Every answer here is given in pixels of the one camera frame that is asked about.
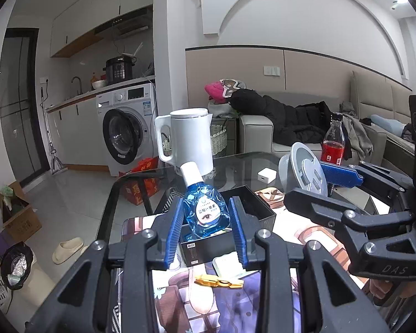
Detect black cardboard box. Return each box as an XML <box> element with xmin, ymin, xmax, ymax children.
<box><xmin>179</xmin><ymin>185</ymin><xmax>277</xmax><ymax>268</ymax></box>

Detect white electric kettle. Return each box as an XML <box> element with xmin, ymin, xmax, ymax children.
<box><xmin>154</xmin><ymin>108</ymin><xmax>214</xmax><ymax>177</ymax></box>

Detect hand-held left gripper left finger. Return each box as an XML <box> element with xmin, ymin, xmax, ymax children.
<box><xmin>24</xmin><ymin>194</ymin><xmax>188</xmax><ymax>333</ymax></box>

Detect printed desk mat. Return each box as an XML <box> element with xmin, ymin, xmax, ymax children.
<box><xmin>121</xmin><ymin>187</ymin><xmax>371</xmax><ymax>333</ymax></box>

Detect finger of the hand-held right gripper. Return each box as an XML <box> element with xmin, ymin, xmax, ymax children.
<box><xmin>283</xmin><ymin>187</ymin><xmax>416</xmax><ymax>248</ymax></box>
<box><xmin>319</xmin><ymin>161</ymin><xmax>415</xmax><ymax>198</ymax></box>

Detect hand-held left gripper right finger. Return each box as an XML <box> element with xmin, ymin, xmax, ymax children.
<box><xmin>229</xmin><ymin>196</ymin><xmax>380</xmax><ymax>333</ymax></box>

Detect brown cardboard box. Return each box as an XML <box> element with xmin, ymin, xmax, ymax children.
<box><xmin>0</xmin><ymin>180</ymin><xmax>43</xmax><ymax>244</ymax></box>

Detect grey garment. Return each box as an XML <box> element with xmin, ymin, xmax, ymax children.
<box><xmin>340</xmin><ymin>102</ymin><xmax>374</xmax><ymax>160</ymax></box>

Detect beige slipper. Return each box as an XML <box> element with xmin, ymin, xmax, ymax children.
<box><xmin>52</xmin><ymin>238</ymin><xmax>85</xmax><ymax>265</ymax></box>

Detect black jacket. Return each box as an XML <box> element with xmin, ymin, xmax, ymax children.
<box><xmin>229</xmin><ymin>89</ymin><xmax>342</xmax><ymax>145</ymax></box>

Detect grey round case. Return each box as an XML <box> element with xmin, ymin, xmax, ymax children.
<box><xmin>278</xmin><ymin>142</ymin><xmax>330</xmax><ymax>197</ymax></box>

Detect black trash bag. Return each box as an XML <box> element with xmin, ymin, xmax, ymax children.
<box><xmin>1</xmin><ymin>243</ymin><xmax>34</xmax><ymax>291</ymax></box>

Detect red cardboard box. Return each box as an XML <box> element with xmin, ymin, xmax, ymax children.
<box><xmin>120</xmin><ymin>157</ymin><xmax>160</xmax><ymax>206</ymax></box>

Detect wicker basket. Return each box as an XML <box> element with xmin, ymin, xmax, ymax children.
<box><xmin>210</xmin><ymin>120</ymin><xmax>229</xmax><ymax>159</ymax></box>

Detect beige sofa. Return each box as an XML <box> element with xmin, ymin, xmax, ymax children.
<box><xmin>239</xmin><ymin>70</ymin><xmax>416</xmax><ymax>168</ymax></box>

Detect cola bottle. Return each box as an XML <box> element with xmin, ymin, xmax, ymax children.
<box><xmin>321</xmin><ymin>112</ymin><xmax>347</xmax><ymax>196</ymax></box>

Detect white flat case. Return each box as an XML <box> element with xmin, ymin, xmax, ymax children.
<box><xmin>213</xmin><ymin>253</ymin><xmax>245</xmax><ymax>275</ymax></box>

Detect white base cabinets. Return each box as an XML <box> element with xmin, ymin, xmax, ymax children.
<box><xmin>45</xmin><ymin>92</ymin><xmax>111</xmax><ymax>173</ymax></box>

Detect white washing machine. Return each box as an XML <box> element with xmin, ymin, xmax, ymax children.
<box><xmin>96</xmin><ymin>83</ymin><xmax>159</xmax><ymax>177</ymax></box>

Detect light blue cloth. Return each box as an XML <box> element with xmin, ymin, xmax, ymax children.
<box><xmin>369</xmin><ymin>114</ymin><xmax>408</xmax><ymax>136</ymax></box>

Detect mop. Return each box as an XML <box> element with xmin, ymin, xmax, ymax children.
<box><xmin>41</xmin><ymin>88</ymin><xmax>69</xmax><ymax>178</ymax></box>

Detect white charger cube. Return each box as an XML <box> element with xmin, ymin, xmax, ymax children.
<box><xmin>257</xmin><ymin>168</ymin><xmax>276</xmax><ymax>184</ymax></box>

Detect white wall cabinets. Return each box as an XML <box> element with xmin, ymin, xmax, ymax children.
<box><xmin>49</xmin><ymin>0</ymin><xmax>155</xmax><ymax>58</ymax></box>

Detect black pressure cooker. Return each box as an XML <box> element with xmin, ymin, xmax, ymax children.
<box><xmin>104</xmin><ymin>54</ymin><xmax>137</xmax><ymax>85</ymax></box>

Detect person's right hand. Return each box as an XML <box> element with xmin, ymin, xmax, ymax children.
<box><xmin>369</xmin><ymin>277</ymin><xmax>416</xmax><ymax>308</ymax></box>

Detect blue eye drop bottle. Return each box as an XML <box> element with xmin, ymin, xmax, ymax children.
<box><xmin>179</xmin><ymin>161</ymin><xmax>231</xmax><ymax>241</ymax></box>

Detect pink white plush toy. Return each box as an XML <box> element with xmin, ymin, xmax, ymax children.
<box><xmin>204</xmin><ymin>81</ymin><xmax>231</xmax><ymax>104</ymax></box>

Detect range hood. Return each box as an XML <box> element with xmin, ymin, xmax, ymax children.
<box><xmin>93</xmin><ymin>7</ymin><xmax>153</xmax><ymax>37</ymax></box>

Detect dark glass door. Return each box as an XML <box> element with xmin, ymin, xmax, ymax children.
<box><xmin>0</xmin><ymin>28</ymin><xmax>51</xmax><ymax>183</ymax></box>

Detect yellow plastic clip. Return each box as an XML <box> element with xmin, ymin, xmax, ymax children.
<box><xmin>194</xmin><ymin>273</ymin><xmax>245</xmax><ymax>289</ymax></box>

